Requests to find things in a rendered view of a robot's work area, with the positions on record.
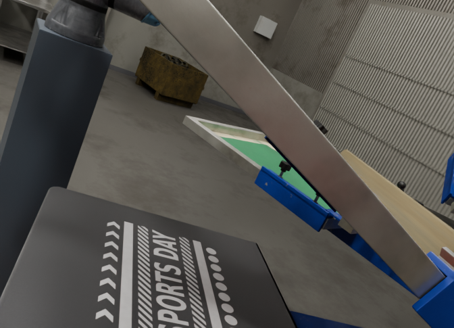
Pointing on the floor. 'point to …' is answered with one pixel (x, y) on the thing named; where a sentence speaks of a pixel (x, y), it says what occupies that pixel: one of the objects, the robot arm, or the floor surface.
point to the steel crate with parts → (170, 78)
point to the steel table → (15, 36)
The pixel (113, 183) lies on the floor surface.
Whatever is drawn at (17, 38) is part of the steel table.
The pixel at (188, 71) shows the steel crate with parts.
